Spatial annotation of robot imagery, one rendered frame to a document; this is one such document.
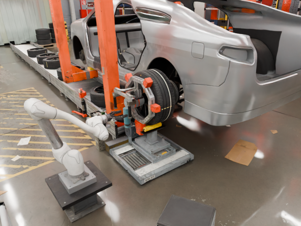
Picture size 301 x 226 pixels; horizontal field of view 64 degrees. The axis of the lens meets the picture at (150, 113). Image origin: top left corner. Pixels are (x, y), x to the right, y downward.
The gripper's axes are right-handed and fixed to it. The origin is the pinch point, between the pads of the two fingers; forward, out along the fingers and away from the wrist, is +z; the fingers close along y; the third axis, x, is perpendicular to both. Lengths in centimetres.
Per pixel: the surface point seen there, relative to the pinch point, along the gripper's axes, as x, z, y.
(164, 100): 9.1, 44.4, 15.0
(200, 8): 87, 447, -330
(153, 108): 3.8, 28.6, 15.6
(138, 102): 2.5, 25.5, -10.2
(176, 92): 7, 75, -1
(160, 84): 25, 45, 6
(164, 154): -67, 48, 10
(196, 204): -48, 8, 106
